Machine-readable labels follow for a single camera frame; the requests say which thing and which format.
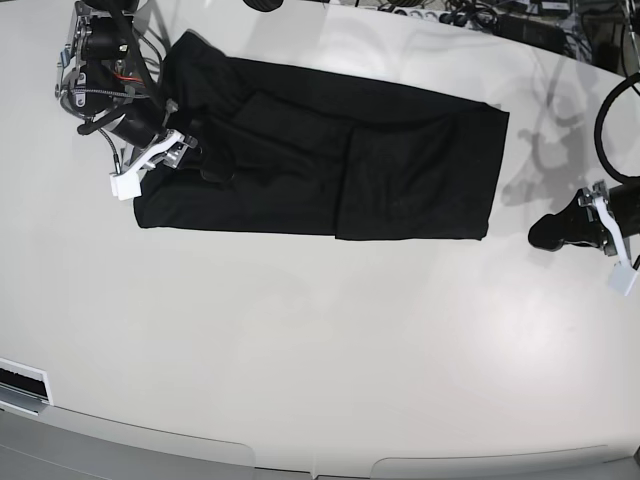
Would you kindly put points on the white power strip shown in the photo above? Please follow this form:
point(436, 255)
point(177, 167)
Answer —
point(417, 9)

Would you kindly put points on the black t-shirt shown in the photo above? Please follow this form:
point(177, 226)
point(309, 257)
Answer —
point(326, 154)

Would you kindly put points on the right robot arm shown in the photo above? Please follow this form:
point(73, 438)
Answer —
point(104, 80)

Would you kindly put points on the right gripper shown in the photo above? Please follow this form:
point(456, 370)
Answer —
point(217, 166)

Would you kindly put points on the white table slot panel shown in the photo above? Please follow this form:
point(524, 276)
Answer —
point(24, 388)

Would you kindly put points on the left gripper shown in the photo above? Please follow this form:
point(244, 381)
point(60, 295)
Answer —
point(579, 224)

